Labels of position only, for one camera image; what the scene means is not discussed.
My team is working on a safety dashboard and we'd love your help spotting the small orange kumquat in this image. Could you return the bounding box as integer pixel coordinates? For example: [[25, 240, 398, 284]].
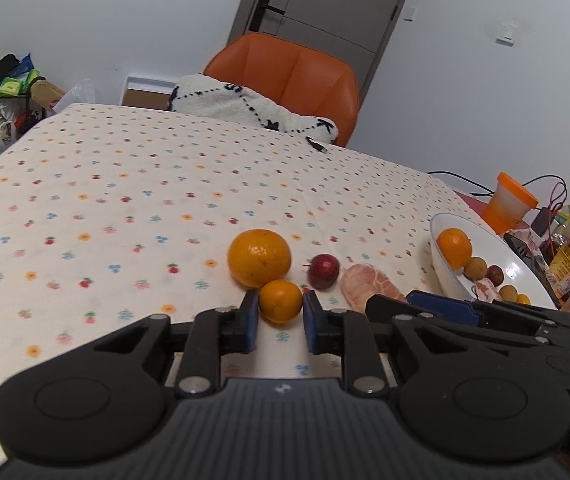
[[259, 280, 302, 324], [516, 294, 530, 304]]

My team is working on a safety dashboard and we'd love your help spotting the brown longan fruit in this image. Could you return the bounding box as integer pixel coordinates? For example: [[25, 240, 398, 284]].
[[499, 285, 518, 302], [463, 257, 488, 282]]

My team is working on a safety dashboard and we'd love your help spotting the long peeled pomelo segment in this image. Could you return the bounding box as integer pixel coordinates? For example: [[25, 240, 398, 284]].
[[472, 278, 501, 304]]

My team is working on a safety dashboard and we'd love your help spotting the dark red small fruit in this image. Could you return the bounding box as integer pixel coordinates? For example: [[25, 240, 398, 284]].
[[486, 264, 504, 287]]

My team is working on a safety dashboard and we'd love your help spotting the short peeled pomelo segment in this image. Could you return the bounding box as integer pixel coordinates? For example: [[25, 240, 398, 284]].
[[339, 263, 405, 313]]

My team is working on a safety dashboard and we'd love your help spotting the large orange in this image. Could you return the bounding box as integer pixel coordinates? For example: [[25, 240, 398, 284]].
[[227, 229, 293, 288], [436, 228, 473, 271]]

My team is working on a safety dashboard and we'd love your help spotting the white Sweet bowl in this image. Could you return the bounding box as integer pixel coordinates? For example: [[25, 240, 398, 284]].
[[430, 212, 555, 309]]

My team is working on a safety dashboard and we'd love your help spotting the orange lidded cup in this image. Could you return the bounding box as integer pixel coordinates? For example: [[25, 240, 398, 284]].
[[480, 172, 538, 235]]

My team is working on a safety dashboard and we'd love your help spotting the floral white tablecloth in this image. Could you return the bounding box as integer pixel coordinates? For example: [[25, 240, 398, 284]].
[[0, 103, 487, 470]]

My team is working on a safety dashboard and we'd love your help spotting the white black-patterned cushion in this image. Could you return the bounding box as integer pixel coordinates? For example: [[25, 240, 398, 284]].
[[168, 74, 339, 143]]

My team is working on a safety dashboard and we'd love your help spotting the orange leather chair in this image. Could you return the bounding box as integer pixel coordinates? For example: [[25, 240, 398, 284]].
[[204, 32, 360, 148]]

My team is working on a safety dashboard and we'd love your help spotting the white framed cork board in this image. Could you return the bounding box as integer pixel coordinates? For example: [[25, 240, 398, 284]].
[[120, 75, 177, 110]]

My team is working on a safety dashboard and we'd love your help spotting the clear plastic bag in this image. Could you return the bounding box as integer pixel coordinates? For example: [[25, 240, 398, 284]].
[[53, 79, 96, 114]]

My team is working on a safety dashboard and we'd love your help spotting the grey door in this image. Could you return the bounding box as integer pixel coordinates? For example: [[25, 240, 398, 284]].
[[229, 0, 405, 98]]

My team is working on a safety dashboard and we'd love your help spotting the red cable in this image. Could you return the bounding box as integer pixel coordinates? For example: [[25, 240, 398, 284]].
[[519, 173, 570, 233]]

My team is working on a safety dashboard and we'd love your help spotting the black power cable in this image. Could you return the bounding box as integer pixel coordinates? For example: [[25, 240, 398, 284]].
[[425, 170, 496, 198]]

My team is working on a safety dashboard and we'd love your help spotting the white wall device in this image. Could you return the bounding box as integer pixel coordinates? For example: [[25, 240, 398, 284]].
[[494, 21, 518, 47]]

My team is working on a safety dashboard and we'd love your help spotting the white wall switch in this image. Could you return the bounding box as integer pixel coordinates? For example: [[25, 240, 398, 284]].
[[403, 6, 416, 22]]

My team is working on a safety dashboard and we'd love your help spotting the black door handle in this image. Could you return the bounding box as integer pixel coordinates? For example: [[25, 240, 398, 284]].
[[248, 0, 285, 32]]

